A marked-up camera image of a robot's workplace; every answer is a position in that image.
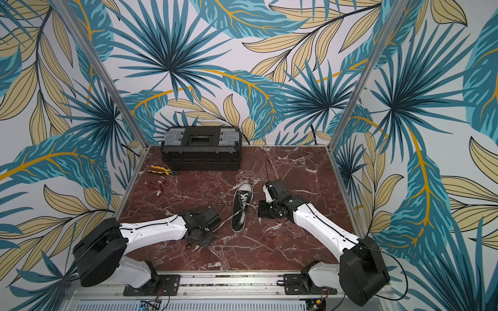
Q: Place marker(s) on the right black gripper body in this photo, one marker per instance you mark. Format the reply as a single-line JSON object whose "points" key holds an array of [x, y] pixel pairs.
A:
{"points": [[266, 208]]}

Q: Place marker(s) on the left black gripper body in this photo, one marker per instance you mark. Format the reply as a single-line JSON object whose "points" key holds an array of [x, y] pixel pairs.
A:
{"points": [[204, 240]]}

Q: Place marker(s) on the black white canvas sneaker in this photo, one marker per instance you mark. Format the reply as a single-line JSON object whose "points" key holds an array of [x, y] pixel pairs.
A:
{"points": [[245, 187]]}

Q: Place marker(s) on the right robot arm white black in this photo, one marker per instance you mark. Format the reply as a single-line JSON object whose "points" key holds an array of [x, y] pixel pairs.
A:
{"points": [[361, 271]]}

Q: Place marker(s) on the black grey plastic toolbox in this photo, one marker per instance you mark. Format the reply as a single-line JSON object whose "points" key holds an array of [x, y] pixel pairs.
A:
{"points": [[202, 148]]}

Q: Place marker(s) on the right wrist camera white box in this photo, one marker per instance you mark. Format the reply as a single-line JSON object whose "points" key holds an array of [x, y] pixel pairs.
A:
{"points": [[268, 197]]}

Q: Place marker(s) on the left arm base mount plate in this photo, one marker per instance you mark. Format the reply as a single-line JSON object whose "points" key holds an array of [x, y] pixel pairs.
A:
{"points": [[162, 284]]}

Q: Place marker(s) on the red handled tool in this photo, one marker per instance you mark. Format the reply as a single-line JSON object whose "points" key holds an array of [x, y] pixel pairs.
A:
{"points": [[156, 185]]}

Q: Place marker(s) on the yellow handled pliers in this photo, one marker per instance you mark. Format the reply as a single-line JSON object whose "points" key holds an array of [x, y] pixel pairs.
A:
{"points": [[162, 171]]}

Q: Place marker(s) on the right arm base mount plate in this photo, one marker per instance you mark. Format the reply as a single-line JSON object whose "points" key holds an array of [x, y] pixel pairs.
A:
{"points": [[308, 285]]}

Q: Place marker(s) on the aluminium rail frame front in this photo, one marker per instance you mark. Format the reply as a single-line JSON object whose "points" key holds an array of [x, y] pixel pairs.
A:
{"points": [[246, 290]]}

